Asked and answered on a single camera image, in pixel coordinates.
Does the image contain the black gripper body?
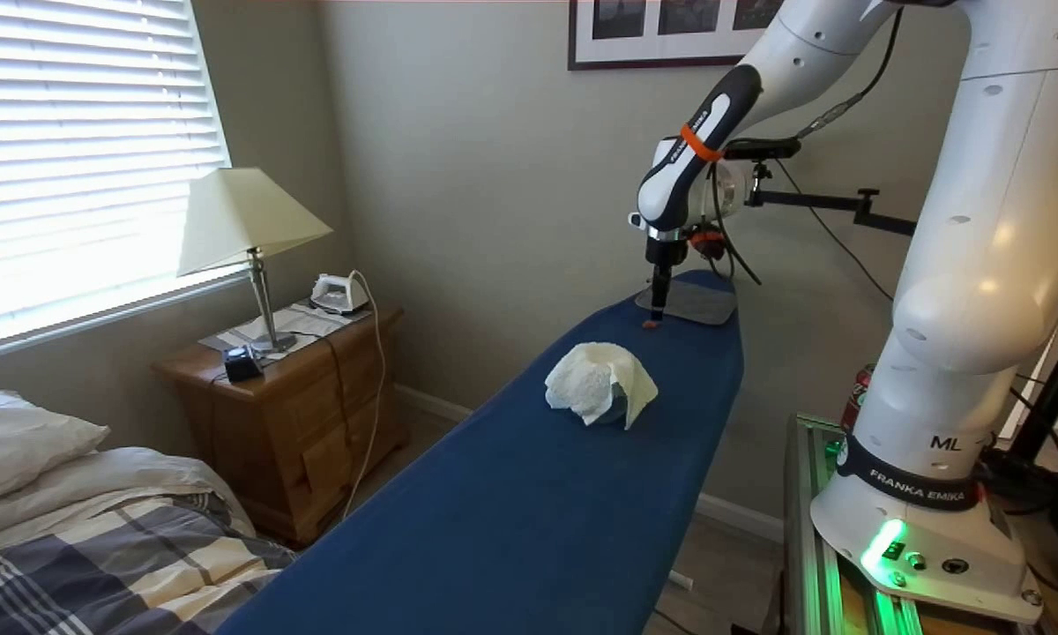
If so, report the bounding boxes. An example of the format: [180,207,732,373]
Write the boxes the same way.
[643,226,684,282]

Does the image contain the light blue terry cloth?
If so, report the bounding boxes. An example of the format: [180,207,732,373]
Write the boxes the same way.
[538,340,663,435]

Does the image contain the pale cloth on nightstand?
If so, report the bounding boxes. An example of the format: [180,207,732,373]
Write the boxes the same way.
[198,300,361,362]

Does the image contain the grey quilted pad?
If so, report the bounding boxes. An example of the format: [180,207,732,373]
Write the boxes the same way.
[630,279,739,332]

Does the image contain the black framed picture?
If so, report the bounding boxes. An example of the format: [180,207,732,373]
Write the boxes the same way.
[568,0,791,71]

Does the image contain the blue covered ironing board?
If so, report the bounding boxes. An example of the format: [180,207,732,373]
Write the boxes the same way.
[215,272,748,635]

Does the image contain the white clothes iron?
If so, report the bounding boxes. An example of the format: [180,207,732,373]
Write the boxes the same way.
[307,268,374,321]

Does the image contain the wooden nightstand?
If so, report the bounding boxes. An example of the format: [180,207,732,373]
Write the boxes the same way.
[155,306,411,552]

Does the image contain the table lamp with beige shade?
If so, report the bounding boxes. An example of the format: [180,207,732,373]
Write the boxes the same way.
[174,165,334,356]

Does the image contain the black alarm clock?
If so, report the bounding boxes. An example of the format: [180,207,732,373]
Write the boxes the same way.
[222,346,266,387]

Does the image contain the white window blinds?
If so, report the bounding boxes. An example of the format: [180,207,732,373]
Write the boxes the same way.
[0,0,237,356]

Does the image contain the white duvet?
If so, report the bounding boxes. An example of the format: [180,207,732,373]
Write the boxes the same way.
[0,446,257,558]

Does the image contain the bed with plaid blanket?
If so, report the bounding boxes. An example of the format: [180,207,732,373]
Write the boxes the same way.
[0,387,299,635]

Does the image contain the white pillow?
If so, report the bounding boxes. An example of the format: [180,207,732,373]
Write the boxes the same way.
[0,387,114,514]

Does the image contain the red and black wrist camera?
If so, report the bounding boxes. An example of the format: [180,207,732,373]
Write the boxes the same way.
[684,222,732,266]

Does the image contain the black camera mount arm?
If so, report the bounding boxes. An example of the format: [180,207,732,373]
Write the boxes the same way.
[719,133,922,239]

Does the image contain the white power cable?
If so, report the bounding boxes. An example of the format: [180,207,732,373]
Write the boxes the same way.
[337,272,390,523]

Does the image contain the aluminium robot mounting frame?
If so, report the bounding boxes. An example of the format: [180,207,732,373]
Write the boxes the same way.
[782,411,1051,635]

